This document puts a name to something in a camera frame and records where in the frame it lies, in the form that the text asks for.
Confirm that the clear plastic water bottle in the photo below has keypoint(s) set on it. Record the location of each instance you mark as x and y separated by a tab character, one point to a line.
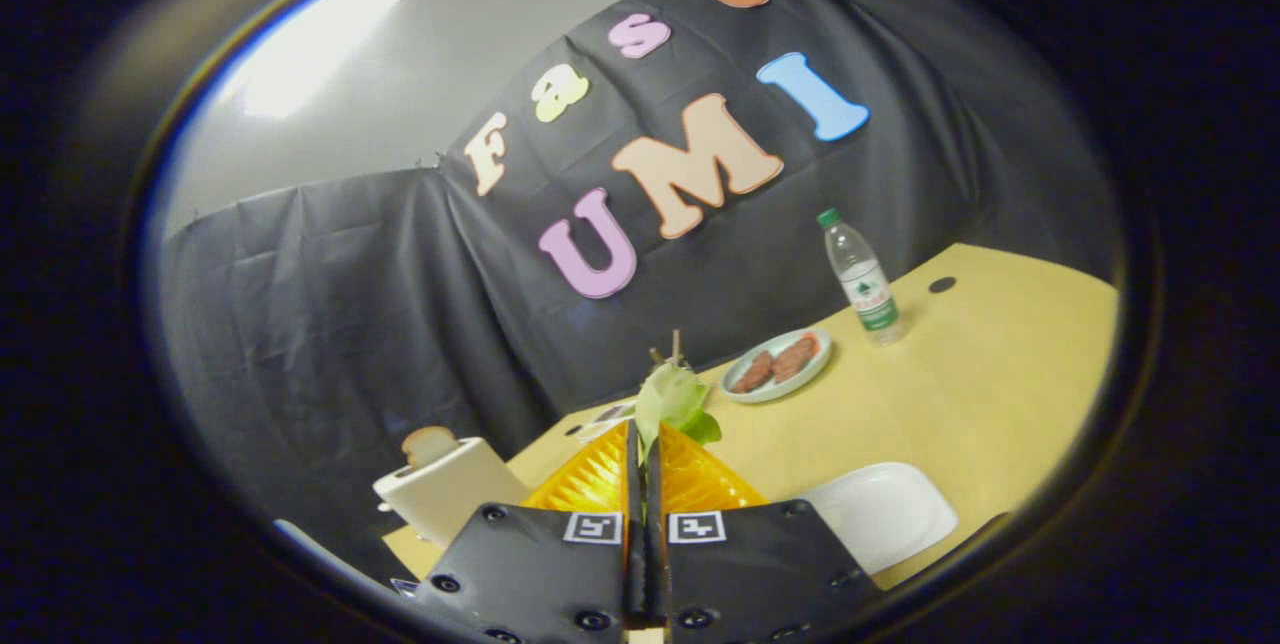
865	284

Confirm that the toast bread slice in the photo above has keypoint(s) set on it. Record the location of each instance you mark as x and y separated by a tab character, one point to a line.
430	446

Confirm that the thin wooden stick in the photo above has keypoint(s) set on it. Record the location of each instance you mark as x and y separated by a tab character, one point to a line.
677	346

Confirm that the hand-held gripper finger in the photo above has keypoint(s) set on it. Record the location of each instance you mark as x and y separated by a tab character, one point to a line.
654	524
636	524

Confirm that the white toaster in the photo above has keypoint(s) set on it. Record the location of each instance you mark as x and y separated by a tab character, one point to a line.
450	494

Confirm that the dark round table grommet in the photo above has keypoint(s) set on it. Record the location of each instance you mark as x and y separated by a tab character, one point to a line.
942	285

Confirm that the black backdrop cloth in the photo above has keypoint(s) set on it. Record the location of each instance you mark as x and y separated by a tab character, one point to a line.
350	304

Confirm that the pale green round plate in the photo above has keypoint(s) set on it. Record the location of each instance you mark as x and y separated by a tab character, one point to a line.
790	386

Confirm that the brown meat patty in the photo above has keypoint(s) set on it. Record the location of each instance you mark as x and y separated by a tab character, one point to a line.
753	373
795	359

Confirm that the green lettuce leaf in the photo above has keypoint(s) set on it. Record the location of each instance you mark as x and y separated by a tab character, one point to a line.
670	399

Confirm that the white square plate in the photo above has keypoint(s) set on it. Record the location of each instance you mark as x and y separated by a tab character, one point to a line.
880	514

